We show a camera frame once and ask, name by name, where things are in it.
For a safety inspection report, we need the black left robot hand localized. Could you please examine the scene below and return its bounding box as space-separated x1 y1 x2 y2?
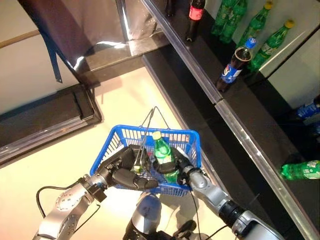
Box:
98 146 160 193

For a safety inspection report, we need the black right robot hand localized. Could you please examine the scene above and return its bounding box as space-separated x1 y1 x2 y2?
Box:
152 149 195 185

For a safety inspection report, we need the green sprite bottle yellow cap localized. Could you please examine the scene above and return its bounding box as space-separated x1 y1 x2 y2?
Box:
219 0 248 45
236 1 274 49
210 0 232 37
279 159 320 181
152 131 181 185
249 19 295 73

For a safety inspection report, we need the blue plastic shopping basket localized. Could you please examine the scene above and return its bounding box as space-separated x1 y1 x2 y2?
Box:
89 106 203 198

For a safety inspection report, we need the grey left robot leg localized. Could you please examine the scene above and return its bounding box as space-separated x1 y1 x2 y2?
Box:
122 192 163 240

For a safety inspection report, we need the grey robot leg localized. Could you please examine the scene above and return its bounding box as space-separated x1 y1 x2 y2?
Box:
172 219 198 240
122 192 163 240

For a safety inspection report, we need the grey right robot leg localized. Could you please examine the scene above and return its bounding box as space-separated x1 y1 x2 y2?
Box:
172 219 198 240

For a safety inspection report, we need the black store shelf unit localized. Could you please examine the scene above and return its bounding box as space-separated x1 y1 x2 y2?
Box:
116 0 320 240

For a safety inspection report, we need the black side shelf unit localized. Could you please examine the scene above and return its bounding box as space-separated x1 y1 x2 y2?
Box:
0 83 103 168

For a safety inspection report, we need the pepsi cola bottle blue label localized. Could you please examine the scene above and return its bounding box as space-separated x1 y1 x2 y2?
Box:
215 37 258 94
296 94 320 120

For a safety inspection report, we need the glossy dark end panel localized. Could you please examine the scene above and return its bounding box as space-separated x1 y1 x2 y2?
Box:
18 0 171 88

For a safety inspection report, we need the cola bottle red label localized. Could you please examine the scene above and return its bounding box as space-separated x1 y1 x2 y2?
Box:
184 0 206 43

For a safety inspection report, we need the dark cola bottle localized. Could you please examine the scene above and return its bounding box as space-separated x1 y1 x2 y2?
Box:
164 0 176 18

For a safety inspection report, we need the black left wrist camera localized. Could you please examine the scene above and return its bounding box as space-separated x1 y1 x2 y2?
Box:
86 179 108 203

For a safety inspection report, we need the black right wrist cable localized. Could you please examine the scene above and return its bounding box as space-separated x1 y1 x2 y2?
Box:
189 192 230 240

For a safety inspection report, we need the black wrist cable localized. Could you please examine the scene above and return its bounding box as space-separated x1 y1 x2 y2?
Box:
35 184 101 233
189 192 230 240

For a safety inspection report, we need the clear plastic price rail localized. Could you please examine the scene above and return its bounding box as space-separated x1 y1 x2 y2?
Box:
214 99 320 240
140 0 224 105

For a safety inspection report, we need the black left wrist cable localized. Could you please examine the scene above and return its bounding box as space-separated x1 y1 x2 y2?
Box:
35 184 101 233

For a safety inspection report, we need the dark metal shelf bracket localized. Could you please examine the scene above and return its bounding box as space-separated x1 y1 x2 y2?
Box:
41 32 64 85

